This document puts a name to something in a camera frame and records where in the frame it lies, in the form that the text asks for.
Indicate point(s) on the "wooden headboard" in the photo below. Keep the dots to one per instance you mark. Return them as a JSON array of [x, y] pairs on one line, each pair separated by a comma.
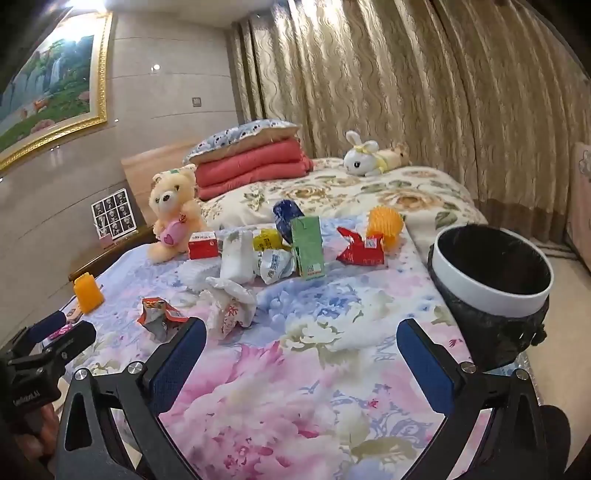
[[138, 180]]

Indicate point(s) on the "red paper packet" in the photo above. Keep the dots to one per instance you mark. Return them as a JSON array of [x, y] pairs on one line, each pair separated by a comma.
[[358, 251]]

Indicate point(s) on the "white rabbit plush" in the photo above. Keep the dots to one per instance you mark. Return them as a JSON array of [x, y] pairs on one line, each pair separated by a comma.
[[360, 159]]

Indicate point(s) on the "white bin with black bag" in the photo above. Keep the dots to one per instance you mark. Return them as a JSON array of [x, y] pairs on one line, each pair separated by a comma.
[[489, 295]]

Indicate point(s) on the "black white photo sheet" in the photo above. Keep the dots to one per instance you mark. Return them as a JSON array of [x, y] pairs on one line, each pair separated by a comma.
[[113, 214]]

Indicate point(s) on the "folded red quilt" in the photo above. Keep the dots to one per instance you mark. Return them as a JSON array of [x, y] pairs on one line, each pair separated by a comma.
[[249, 168]]

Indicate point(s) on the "orange plastic bottle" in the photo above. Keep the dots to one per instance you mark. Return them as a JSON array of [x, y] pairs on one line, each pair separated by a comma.
[[88, 295]]

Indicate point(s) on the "blue patterned pillow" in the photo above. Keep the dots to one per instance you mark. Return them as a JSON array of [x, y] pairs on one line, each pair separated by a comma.
[[240, 134]]

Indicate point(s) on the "person's left hand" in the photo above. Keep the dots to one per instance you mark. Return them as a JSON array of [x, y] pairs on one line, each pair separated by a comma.
[[41, 438]]

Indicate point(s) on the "beige floral quilt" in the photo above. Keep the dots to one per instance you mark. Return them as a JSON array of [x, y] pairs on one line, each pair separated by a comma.
[[415, 194]]

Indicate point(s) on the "green drink carton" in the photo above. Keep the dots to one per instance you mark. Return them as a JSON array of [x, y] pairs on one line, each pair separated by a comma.
[[307, 244]]

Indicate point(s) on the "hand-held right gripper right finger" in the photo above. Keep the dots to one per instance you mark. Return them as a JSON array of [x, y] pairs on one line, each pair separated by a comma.
[[425, 364]]

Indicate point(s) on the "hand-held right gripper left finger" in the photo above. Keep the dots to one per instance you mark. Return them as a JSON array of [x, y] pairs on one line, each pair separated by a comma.
[[180, 364]]

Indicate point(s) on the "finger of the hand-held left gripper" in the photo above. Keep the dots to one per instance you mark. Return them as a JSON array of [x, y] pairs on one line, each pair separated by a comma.
[[47, 325], [74, 341]]

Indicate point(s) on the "orange ribbed cup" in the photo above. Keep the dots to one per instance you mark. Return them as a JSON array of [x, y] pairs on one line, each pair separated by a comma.
[[385, 221]]

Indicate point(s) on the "silver wrapper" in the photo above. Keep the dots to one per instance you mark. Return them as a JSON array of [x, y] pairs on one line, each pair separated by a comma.
[[273, 266]]

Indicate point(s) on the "cream teddy bear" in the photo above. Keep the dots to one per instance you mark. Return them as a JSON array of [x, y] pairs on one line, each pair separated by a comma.
[[171, 198]]

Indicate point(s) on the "green white drink pouch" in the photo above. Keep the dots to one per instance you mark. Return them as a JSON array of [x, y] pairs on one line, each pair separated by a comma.
[[238, 256]]

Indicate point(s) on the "yellow packet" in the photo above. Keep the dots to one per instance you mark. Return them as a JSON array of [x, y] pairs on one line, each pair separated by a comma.
[[268, 240]]

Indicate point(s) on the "beige patterned curtain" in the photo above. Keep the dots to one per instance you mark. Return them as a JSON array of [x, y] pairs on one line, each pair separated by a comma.
[[392, 83]]

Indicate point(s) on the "white tissue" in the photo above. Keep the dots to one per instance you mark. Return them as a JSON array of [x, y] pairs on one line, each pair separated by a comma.
[[198, 274]]

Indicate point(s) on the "red white milk carton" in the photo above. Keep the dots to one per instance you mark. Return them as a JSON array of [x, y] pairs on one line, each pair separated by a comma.
[[203, 247]]

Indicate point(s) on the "blue snack packet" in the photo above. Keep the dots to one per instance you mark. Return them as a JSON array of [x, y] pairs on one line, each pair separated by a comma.
[[286, 214]]

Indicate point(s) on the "pink cloth covered furniture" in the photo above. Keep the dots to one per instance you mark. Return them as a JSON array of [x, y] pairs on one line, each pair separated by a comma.
[[581, 203]]

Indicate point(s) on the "white paper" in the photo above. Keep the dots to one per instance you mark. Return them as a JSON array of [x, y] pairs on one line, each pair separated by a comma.
[[231, 304]]

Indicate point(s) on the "pastel floral blanket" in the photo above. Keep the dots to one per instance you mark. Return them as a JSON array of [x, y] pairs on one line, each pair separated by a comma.
[[300, 369]]

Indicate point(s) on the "red snack wrapper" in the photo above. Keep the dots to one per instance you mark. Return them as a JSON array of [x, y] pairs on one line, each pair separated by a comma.
[[161, 316]]

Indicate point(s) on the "gold framed landscape painting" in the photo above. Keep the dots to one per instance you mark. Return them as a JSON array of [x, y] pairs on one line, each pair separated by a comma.
[[46, 83]]

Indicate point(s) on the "wall switch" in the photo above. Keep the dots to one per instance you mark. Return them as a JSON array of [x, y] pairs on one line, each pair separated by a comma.
[[197, 101]]

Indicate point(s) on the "small tan plush toy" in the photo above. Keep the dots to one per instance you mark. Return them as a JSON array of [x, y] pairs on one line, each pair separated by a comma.
[[397, 154]]

